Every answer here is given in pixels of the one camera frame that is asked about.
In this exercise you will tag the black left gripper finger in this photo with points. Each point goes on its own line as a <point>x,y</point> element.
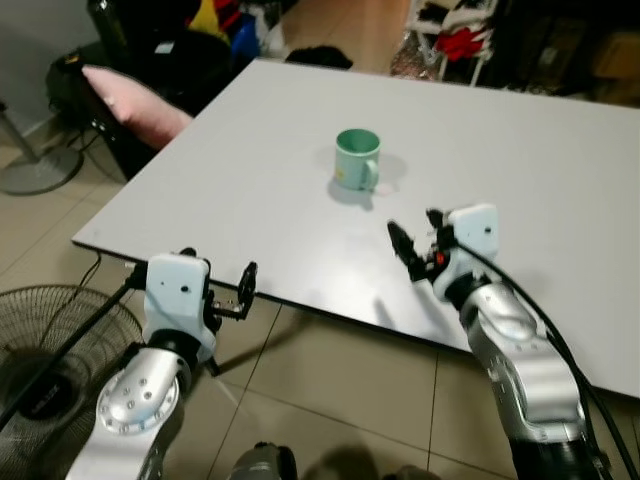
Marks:
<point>247,285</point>
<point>192,253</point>

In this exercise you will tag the green ceramic mug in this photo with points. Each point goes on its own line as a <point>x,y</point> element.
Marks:
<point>356,162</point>

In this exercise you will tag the black bag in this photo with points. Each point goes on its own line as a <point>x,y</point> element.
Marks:
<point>165,45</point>

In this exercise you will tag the yellow item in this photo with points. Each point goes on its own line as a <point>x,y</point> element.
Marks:
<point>207,18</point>

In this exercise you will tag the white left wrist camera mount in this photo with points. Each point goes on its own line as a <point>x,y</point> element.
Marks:
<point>175,300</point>

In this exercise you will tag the grey round stand base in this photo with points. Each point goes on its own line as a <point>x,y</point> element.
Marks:
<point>40,172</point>

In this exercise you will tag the black table leg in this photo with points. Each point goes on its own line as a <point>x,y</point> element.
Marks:
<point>213,366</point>

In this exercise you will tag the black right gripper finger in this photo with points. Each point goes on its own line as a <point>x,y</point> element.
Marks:
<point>436,222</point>
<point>404,250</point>

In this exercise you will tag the blue item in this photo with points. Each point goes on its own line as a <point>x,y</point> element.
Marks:
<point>246,36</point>

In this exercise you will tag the red item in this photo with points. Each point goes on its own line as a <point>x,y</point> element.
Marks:
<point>462,44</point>

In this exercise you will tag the white shoe rack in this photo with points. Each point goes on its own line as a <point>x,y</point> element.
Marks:
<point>440,20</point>

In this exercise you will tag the small black pouch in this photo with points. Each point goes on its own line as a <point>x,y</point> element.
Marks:
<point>318,58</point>

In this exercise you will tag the pink pillow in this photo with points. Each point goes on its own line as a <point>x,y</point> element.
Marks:
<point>135,108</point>

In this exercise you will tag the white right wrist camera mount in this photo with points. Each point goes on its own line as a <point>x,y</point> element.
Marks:
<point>472,240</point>

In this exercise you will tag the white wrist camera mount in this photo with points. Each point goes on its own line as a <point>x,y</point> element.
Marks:
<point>175,300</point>
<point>472,240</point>

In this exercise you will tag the grey robot left leg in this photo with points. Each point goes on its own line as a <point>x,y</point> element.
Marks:
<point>262,464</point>

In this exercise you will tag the brown cardboard box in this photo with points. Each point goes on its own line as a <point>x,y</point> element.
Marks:
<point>618,65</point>

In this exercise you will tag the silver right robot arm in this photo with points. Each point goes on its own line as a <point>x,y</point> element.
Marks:
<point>520,370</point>

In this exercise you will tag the black floor fan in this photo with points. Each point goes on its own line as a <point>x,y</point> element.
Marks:
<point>50,400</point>

